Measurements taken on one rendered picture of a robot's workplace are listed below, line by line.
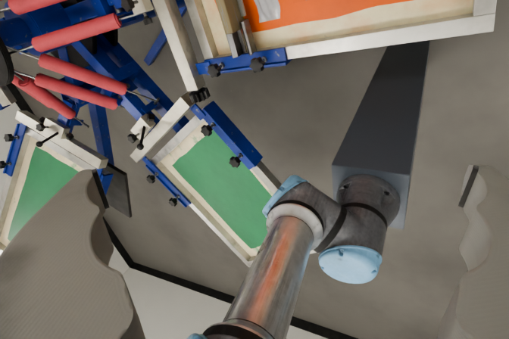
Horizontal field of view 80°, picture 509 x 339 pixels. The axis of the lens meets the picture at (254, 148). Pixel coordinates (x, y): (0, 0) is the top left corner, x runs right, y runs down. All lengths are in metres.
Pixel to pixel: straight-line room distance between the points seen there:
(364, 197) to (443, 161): 1.49
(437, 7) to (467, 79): 1.12
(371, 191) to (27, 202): 1.87
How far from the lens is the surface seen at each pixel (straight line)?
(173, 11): 1.08
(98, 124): 1.92
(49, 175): 2.01
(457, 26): 0.86
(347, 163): 0.81
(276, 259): 0.51
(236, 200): 1.48
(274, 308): 0.45
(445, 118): 2.06
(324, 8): 0.92
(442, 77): 1.96
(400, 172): 0.79
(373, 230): 0.71
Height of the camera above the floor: 1.82
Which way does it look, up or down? 45 degrees down
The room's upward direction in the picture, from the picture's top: 140 degrees counter-clockwise
